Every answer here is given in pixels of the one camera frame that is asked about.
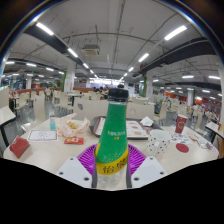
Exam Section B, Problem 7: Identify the green drink bottle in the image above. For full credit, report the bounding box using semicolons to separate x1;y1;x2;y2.
92;87;132;190

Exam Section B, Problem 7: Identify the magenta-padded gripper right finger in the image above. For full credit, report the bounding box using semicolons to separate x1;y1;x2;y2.
126;143;168;189

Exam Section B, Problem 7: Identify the flat round red coaster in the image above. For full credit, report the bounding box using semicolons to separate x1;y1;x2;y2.
175;142;190;154

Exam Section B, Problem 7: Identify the printed sticker sheet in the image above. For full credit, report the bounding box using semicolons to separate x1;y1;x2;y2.
169;131;214;151

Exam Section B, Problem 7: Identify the white neighbouring table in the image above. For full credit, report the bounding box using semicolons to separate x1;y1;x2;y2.
0;105;17;148
204;121;224;143

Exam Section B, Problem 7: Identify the red sauce packet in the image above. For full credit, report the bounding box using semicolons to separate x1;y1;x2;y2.
63;136;85;146

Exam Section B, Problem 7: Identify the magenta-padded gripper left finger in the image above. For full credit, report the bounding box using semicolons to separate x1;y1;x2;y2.
55;143;98;189

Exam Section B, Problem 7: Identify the white card with red border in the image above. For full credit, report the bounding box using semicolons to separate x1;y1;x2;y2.
27;129;59;142

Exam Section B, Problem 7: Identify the group of beige chairs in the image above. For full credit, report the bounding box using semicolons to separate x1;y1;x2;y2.
13;88;214;134

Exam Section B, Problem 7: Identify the brown food tray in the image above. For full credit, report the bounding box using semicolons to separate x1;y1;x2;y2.
90;115;164;140

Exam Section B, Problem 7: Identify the white paper napkin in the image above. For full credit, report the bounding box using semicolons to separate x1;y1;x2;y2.
139;115;155;128

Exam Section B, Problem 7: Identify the white polka-dot mug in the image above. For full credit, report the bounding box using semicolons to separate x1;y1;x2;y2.
146;129;172;157

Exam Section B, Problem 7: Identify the ceiling air conditioner unit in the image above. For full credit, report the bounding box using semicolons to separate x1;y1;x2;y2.
81;44;101;57

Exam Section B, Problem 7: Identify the small teal sanitizer bottle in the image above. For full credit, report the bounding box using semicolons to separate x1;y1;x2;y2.
49;115;57;131

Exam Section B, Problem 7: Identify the red paper cup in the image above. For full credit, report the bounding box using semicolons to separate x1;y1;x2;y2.
174;113;189;135

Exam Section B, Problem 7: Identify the group of ceiling lights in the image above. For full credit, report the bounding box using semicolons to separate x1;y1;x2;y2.
4;21;222;98

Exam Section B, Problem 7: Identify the clear plastic food bag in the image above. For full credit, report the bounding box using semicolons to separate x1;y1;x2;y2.
55;113;91;139

